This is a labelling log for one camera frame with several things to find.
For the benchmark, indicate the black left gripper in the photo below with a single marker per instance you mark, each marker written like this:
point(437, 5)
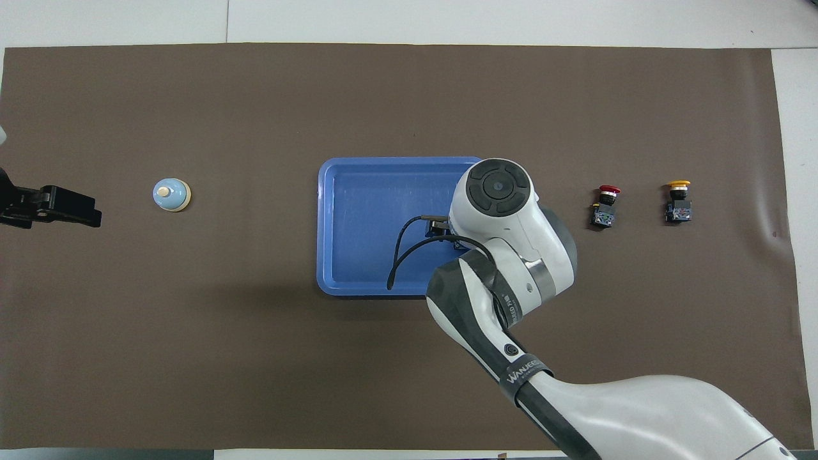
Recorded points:
point(18, 206)

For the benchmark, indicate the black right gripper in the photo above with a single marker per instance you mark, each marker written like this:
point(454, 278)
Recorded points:
point(439, 229)

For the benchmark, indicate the light blue desk bell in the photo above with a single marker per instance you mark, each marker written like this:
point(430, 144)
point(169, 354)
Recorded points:
point(171, 195)

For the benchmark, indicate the red push button switch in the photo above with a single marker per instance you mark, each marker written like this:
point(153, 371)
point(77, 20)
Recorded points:
point(604, 217)

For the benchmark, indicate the yellow push button switch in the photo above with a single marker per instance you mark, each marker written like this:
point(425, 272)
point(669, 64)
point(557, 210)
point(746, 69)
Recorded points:
point(678, 211)

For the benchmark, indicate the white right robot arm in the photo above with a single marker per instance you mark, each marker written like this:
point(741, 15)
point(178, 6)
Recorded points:
point(511, 236)

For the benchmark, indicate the blue plastic tray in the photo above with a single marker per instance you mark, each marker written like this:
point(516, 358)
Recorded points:
point(364, 211)

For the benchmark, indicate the brown table mat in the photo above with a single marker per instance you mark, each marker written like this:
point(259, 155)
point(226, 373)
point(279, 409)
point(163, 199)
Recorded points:
point(255, 370)

